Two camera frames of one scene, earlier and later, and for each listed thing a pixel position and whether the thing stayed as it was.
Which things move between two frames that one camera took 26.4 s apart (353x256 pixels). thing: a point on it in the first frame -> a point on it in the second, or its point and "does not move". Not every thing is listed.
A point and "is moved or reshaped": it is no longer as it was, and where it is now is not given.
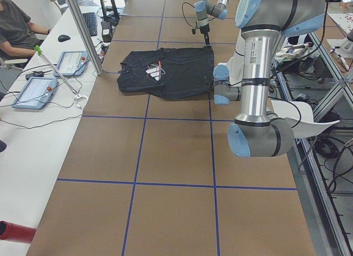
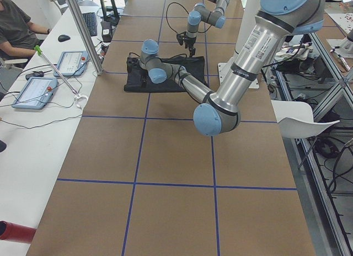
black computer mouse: x=62 y=38 does not move
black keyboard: x=90 y=19 does not move
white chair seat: x=300 y=117 does not move
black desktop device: x=106 y=31 does not move
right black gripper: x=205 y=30 -> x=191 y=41
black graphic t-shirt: x=176 y=73 is moved or reshaped
